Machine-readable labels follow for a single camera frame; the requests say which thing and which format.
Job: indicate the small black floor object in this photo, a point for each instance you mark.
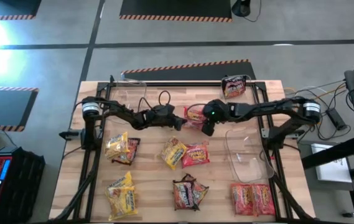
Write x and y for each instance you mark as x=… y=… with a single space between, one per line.
x=347 y=214

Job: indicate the black metal beam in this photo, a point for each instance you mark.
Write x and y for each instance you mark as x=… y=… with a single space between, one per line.
x=332 y=154

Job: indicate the clear plastic bin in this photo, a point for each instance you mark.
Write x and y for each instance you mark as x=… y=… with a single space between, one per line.
x=248 y=155
x=127 y=93
x=248 y=93

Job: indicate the black power adapter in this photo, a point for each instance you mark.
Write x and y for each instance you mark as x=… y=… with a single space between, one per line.
x=336 y=119

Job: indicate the white box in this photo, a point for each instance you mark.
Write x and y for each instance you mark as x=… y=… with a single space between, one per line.
x=332 y=168

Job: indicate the black round stand base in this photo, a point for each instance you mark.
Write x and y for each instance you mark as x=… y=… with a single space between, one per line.
x=241 y=7

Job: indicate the black hazard-striped floor mat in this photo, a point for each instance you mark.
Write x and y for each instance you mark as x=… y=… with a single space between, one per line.
x=8 y=7
x=2 y=109
x=176 y=7
x=179 y=73

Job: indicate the yellow Maruchan noodle packet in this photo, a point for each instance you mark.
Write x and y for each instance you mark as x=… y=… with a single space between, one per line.
x=122 y=202
x=172 y=152
x=116 y=145
x=120 y=180

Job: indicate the black aluminium table frame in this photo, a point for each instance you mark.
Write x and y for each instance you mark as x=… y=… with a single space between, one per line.
x=179 y=84

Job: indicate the black storage crate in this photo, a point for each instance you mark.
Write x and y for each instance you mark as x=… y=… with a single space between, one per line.
x=27 y=186

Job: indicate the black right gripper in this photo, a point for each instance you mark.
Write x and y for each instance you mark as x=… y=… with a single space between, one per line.
x=221 y=112

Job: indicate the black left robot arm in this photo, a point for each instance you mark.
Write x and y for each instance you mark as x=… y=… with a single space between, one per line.
x=117 y=110

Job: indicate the grey metal bracket plate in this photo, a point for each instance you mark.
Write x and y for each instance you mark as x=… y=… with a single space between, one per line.
x=265 y=133

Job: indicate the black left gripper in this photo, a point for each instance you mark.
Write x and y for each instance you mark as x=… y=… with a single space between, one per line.
x=159 y=116

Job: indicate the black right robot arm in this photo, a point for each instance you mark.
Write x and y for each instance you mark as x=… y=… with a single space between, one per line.
x=267 y=109

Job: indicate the red noodle packet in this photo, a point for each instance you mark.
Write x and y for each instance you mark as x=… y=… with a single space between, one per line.
x=242 y=199
x=192 y=116
x=263 y=199
x=195 y=154

